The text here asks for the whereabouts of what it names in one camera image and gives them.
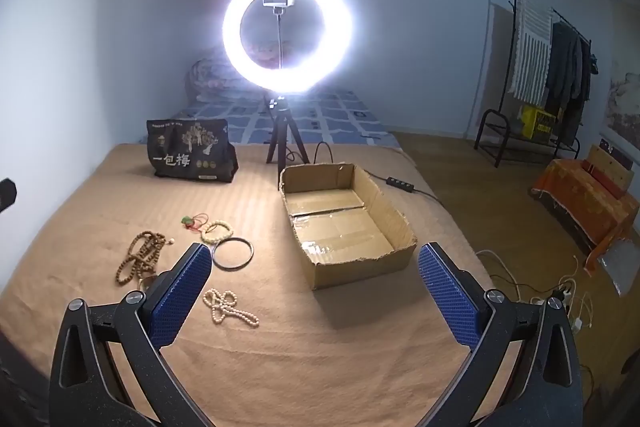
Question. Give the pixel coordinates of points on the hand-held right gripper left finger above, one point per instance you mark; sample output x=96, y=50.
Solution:
x=182, y=292

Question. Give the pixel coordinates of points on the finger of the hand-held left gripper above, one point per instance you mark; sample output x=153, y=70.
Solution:
x=7, y=196

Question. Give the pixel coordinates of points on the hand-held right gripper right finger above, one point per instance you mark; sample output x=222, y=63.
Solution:
x=447, y=292

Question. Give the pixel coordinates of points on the thin black bangle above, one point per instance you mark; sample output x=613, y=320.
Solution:
x=231, y=268

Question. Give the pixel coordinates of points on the cardboard box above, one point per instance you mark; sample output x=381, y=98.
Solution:
x=340, y=227

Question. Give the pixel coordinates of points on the black printed snack bag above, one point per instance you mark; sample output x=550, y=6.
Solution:
x=190, y=152

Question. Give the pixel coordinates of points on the black metal chair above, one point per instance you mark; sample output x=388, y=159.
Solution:
x=525, y=146

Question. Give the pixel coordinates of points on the clear plastic bag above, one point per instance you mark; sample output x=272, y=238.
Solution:
x=620, y=272

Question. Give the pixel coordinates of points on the yellow bag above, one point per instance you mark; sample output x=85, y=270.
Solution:
x=537, y=121

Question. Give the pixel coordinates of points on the black tripod stand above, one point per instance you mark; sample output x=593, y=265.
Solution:
x=279, y=117

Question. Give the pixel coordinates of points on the light wooden box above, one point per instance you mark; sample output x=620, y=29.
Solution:
x=612, y=164

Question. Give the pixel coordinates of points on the folded floral quilt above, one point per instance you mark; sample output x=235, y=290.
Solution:
x=210, y=79

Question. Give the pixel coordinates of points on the dark hanging clothes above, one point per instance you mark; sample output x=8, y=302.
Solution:
x=565, y=67

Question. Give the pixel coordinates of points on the striped white towel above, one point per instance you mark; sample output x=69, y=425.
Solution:
x=532, y=47

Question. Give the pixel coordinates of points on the white phone holder clamp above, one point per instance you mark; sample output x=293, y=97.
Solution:
x=280, y=2

